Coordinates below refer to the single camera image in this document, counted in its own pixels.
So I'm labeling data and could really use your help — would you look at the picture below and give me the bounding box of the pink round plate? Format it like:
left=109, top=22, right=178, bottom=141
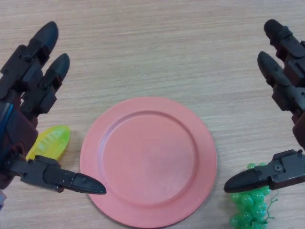
left=80, top=97, right=218, bottom=227

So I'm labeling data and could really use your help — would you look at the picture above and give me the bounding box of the green plastic grape bunch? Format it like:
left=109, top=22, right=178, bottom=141
left=229, top=162, right=279, bottom=229

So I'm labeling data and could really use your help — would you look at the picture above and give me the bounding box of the yellow plastic starfruit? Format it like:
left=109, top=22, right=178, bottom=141
left=25, top=125, right=71, bottom=165

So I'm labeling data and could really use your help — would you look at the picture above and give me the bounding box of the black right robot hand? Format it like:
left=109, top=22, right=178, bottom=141
left=223, top=19, right=305, bottom=193

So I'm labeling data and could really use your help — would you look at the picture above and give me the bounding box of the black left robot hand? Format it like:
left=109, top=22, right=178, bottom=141
left=0, top=21, right=107, bottom=195

